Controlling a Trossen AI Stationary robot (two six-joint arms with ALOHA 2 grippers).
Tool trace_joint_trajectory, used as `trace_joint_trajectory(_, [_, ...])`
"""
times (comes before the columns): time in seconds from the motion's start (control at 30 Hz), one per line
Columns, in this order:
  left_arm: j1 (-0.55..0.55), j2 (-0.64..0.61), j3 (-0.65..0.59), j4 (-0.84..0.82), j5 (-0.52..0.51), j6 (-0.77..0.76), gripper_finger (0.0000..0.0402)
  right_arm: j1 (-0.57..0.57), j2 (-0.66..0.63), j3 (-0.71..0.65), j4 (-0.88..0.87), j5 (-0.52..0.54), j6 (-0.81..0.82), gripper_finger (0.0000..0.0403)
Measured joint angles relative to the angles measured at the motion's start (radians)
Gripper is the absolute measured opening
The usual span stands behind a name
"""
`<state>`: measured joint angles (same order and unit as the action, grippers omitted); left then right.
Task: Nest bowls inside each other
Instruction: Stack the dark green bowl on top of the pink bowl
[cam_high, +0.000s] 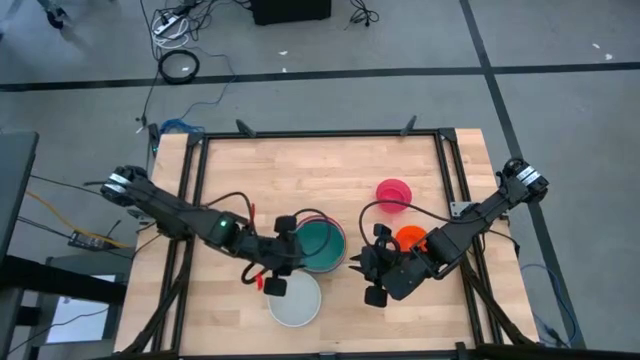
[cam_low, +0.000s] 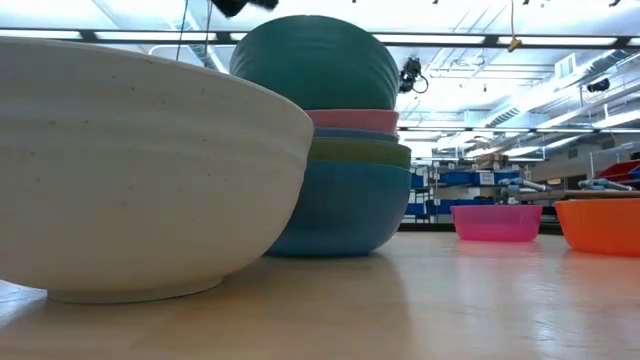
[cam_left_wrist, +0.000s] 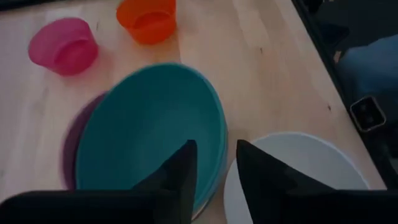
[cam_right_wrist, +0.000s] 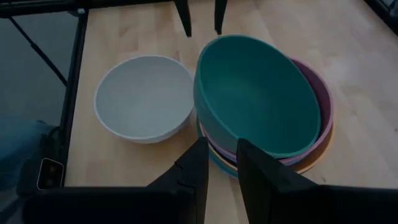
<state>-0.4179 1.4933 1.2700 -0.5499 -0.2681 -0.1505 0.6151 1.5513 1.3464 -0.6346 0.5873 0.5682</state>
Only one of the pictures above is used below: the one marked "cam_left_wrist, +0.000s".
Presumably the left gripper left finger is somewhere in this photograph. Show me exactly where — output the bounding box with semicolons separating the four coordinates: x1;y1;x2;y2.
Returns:
132;139;199;224

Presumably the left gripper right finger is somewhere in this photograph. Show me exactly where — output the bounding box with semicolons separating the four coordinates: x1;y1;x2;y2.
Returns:
236;139;336;224

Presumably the white plastic bowl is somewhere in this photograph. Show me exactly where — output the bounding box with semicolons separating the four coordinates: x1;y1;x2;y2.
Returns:
223;131;371;224

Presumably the dark teal plastic bowl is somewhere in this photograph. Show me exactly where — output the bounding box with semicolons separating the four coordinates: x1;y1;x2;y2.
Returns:
75;62;229;218

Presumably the purple plate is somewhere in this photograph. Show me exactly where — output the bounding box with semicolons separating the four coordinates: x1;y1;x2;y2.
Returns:
61;91;108;190

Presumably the small red-orange plastic cup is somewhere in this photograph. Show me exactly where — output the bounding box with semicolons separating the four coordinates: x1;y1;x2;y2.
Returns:
116;0;177;45

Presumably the small pink plastic cup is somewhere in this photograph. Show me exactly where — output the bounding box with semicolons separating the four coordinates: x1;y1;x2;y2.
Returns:
27;17;100;77

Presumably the small silver-edged black device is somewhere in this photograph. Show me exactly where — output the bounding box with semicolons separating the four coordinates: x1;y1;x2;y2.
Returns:
349;95;387;133

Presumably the person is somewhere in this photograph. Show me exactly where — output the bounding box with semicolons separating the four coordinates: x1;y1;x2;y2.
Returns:
337;34;398;100

